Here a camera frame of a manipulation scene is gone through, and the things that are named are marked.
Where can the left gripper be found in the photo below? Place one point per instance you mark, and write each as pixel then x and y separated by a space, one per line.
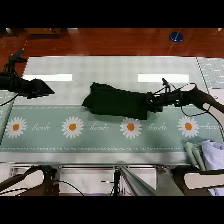
pixel 39 88

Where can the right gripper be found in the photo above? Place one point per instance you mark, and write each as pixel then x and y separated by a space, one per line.
pixel 166 98

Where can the black garment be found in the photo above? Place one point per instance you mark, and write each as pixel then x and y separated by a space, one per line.
pixel 115 101

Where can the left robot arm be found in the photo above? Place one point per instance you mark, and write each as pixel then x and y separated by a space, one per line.
pixel 12 85

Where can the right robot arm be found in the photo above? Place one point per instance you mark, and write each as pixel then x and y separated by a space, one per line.
pixel 201 98

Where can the pale green garment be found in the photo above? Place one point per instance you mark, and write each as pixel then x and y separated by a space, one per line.
pixel 194 155

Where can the lavender garment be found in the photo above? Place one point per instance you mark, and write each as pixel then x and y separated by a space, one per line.
pixel 214 155

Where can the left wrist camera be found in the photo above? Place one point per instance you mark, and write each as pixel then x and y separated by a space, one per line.
pixel 16 56

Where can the silver frame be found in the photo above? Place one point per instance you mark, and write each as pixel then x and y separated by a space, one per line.
pixel 140 181

